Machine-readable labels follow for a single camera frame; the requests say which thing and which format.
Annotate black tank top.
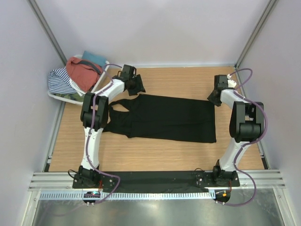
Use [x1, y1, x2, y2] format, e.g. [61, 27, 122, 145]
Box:
[104, 94, 216, 143]

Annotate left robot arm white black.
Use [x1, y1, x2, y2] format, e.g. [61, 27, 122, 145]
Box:
[72, 65, 145, 188]

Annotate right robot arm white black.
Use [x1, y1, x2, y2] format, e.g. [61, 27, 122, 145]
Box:
[207, 75, 266, 186]

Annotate red tank top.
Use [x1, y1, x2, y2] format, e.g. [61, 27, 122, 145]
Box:
[66, 57, 103, 92]

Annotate white plastic laundry basket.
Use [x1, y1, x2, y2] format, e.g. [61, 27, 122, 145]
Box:
[48, 55, 110, 98]

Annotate teal blue garment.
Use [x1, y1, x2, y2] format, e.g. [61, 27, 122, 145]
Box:
[81, 51, 107, 67]

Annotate green camouflage garment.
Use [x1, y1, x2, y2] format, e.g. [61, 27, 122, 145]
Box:
[51, 93, 84, 105]

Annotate blue white striped garment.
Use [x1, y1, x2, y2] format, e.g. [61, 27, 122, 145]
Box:
[48, 67, 85, 96]

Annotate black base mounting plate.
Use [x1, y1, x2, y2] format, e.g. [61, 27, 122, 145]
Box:
[72, 169, 240, 189]

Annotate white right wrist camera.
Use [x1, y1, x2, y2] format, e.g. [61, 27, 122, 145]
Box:
[227, 74, 237, 88]

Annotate white slotted cable duct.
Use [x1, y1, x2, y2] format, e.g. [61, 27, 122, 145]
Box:
[40, 190, 215, 201]

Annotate aluminium frame post left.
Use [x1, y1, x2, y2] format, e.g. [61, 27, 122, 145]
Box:
[27, 0, 63, 56]

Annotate aluminium front rail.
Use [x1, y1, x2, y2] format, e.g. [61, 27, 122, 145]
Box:
[28, 171, 76, 191]

